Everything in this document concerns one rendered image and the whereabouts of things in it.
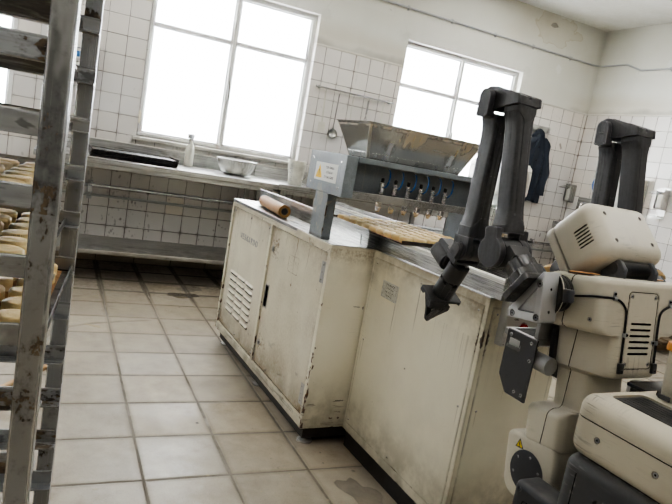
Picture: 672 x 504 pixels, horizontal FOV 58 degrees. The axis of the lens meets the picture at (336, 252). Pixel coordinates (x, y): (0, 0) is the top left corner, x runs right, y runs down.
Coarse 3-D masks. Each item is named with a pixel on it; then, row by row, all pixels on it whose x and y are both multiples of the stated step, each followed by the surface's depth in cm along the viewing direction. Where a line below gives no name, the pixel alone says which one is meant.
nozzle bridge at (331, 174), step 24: (312, 168) 252; (336, 168) 232; (360, 168) 238; (384, 168) 243; (408, 168) 238; (336, 192) 231; (360, 192) 235; (384, 192) 245; (456, 192) 261; (312, 216) 248; (456, 216) 273
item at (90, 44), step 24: (96, 0) 111; (96, 48) 112; (96, 72) 115; (72, 144) 114; (72, 192) 116; (72, 240) 118; (72, 288) 121; (48, 384) 122; (48, 408) 122; (48, 456) 124
